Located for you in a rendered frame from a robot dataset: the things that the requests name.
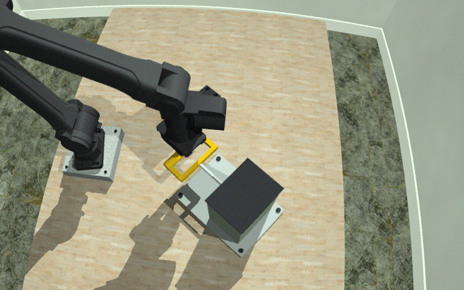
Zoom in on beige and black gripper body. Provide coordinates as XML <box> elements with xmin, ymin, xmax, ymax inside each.
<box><xmin>156</xmin><ymin>120</ymin><xmax>207</xmax><ymax>157</ymax></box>

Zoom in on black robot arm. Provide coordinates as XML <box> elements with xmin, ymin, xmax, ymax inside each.
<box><xmin>0</xmin><ymin>0</ymin><xmax>227</xmax><ymax>170</ymax></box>

